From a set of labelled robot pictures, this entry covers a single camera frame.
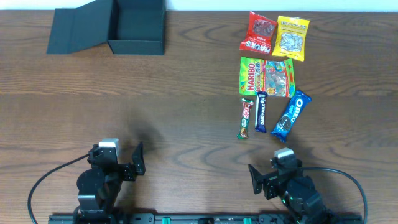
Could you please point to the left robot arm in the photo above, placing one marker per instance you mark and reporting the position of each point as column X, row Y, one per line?
column 99, row 186

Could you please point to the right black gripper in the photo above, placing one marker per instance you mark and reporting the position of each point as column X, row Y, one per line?
column 268, row 184

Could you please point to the black gift box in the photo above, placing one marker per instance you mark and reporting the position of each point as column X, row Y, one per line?
column 129, row 27

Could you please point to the blue Oreo cookie pack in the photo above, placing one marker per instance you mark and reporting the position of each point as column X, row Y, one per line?
column 288, row 118

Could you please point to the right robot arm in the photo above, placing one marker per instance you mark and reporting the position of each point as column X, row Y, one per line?
column 296, row 191

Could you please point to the yellow seed snack bag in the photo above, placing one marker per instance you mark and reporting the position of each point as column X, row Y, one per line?
column 291, row 35

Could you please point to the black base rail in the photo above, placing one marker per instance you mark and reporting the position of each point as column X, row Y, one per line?
column 148, row 218

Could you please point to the red snack bag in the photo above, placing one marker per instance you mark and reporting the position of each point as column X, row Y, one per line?
column 259, row 34

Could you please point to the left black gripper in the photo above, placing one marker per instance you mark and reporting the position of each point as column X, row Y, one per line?
column 127, row 171

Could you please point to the KitKat chocolate bar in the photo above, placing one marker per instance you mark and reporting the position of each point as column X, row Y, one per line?
column 246, row 108

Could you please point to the green Haribo gummy bag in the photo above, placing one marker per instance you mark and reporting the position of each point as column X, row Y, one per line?
column 276, row 78

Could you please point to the purple Dairy Milk bar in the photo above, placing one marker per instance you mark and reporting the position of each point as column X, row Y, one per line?
column 260, row 122

